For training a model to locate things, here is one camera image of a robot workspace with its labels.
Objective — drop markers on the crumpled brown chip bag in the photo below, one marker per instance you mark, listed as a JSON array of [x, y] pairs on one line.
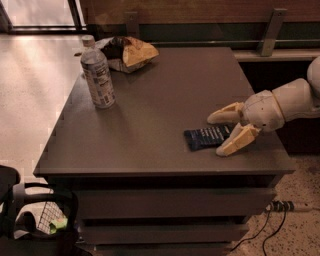
[[126, 54]]

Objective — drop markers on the wire mesh basket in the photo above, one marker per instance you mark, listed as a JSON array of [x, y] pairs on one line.
[[50, 212]]

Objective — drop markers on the grey metal wall bracket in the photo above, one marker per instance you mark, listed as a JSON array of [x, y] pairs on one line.
[[132, 24], [273, 28]]

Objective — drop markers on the dark blue rxbar wrapper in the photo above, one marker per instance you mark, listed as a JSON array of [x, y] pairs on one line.
[[209, 137]]

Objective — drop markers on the green crumpled wrapper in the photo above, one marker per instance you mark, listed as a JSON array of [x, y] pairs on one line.
[[58, 224]]

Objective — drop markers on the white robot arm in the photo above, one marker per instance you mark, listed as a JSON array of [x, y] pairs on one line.
[[299, 98]]

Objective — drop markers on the white power strip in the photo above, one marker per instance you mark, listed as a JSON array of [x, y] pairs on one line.
[[288, 206]]

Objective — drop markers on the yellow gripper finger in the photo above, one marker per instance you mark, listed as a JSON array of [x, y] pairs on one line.
[[240, 137], [231, 113]]

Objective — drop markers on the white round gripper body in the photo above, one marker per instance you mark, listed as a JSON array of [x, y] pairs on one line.
[[262, 110]]

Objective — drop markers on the clear plastic water bottle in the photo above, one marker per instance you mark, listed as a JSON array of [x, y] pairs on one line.
[[97, 74]]

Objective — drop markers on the black office chair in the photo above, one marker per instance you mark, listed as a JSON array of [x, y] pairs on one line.
[[21, 207]]

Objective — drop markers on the dark grey drawer cabinet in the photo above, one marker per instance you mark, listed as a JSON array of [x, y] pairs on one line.
[[141, 190]]

